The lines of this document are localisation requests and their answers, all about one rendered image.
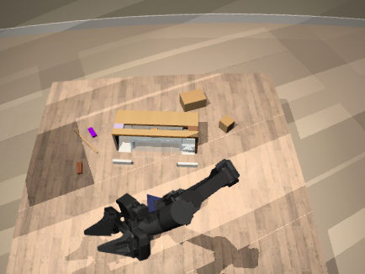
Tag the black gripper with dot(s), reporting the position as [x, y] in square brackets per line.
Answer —
[134, 243]

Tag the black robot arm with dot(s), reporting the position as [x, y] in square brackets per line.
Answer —
[177, 208]

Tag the small purple block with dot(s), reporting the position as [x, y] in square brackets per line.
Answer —
[91, 130]

